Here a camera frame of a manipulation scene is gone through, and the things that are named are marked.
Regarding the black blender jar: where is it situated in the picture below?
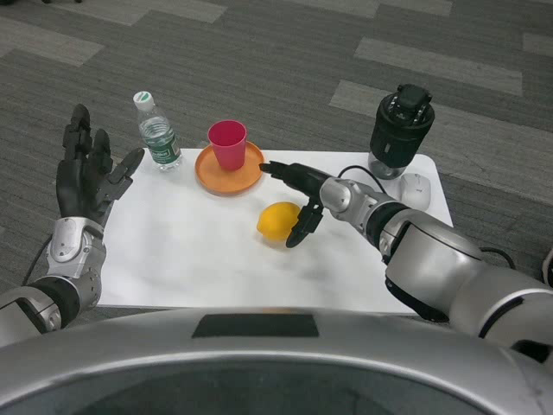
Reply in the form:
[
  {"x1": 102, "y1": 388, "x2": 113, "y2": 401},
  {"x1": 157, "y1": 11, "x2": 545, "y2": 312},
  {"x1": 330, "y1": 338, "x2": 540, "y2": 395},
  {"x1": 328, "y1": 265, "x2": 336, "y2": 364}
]
[{"x1": 367, "y1": 83, "x2": 435, "y2": 181}]

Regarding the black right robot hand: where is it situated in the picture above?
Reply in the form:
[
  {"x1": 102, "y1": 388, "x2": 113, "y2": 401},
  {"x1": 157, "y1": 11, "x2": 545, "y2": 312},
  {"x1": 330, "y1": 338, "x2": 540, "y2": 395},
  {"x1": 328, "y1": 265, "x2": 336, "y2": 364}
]
[{"x1": 257, "y1": 161, "x2": 336, "y2": 249}]

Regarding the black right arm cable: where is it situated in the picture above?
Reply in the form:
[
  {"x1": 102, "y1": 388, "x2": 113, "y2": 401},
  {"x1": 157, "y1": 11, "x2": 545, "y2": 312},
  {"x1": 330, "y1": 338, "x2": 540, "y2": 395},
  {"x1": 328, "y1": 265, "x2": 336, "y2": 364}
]
[{"x1": 336, "y1": 164, "x2": 518, "y2": 272}]

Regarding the yellow lemon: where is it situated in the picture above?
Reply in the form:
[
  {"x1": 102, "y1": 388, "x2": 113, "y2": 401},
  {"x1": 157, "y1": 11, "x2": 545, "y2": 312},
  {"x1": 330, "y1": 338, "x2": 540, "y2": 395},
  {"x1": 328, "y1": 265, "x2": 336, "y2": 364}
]
[{"x1": 256, "y1": 201, "x2": 302, "y2": 242}]

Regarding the white computer mouse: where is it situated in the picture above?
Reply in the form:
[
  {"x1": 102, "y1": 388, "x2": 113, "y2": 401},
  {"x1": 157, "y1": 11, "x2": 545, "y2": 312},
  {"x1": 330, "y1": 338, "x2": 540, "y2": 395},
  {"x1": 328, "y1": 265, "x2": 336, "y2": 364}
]
[{"x1": 399, "y1": 172, "x2": 434, "y2": 212}]

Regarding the red plastic cup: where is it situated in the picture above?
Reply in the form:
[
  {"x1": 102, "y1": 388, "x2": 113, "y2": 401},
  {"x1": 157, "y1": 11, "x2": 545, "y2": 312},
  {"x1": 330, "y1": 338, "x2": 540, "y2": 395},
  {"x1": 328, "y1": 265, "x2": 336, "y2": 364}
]
[{"x1": 207, "y1": 120, "x2": 248, "y2": 171}]

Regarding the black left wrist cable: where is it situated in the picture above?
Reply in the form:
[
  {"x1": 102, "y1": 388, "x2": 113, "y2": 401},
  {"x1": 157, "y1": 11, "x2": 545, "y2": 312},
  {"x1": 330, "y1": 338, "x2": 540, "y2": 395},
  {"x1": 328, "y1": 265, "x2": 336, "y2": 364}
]
[{"x1": 21, "y1": 248, "x2": 53, "y2": 287}]

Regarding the orange round plate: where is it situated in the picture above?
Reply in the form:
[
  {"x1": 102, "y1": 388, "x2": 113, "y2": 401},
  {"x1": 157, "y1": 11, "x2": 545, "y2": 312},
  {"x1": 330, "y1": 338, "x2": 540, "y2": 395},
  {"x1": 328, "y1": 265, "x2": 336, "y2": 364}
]
[{"x1": 194, "y1": 144, "x2": 265, "y2": 198}]

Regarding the silver robot chest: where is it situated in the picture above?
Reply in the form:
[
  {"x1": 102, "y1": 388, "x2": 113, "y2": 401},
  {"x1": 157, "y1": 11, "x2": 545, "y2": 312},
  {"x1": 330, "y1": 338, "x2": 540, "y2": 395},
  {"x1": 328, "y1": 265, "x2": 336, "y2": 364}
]
[{"x1": 0, "y1": 307, "x2": 553, "y2": 415}]

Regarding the clear plastic water bottle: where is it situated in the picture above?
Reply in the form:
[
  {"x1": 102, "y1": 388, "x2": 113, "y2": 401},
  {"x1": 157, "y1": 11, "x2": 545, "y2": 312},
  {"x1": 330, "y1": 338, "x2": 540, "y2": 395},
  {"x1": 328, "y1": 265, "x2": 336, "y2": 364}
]
[{"x1": 132, "y1": 90, "x2": 182, "y2": 173}]

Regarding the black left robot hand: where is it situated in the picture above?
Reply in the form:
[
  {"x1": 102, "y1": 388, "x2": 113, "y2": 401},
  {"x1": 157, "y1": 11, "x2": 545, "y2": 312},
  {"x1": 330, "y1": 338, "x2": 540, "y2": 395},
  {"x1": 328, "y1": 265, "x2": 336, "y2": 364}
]
[{"x1": 55, "y1": 103, "x2": 146, "y2": 227}]

